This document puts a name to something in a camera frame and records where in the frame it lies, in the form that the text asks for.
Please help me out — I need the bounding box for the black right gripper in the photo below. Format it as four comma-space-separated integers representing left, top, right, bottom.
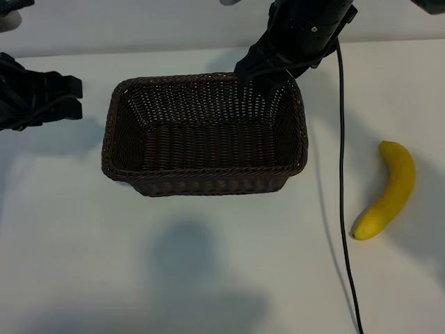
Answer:
234, 31, 331, 98

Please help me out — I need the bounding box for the yellow banana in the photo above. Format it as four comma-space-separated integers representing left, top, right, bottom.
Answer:
350, 140, 417, 241

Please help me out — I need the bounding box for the thin black cable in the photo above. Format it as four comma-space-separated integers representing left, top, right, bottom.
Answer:
335, 37, 365, 334

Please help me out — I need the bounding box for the dark brown woven basket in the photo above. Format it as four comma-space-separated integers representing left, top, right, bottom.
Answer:
101, 72, 309, 198

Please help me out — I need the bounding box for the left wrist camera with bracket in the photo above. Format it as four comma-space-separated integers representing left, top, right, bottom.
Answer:
0, 0, 35, 33

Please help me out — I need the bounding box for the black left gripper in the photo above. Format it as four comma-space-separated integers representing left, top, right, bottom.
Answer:
0, 51, 83, 132

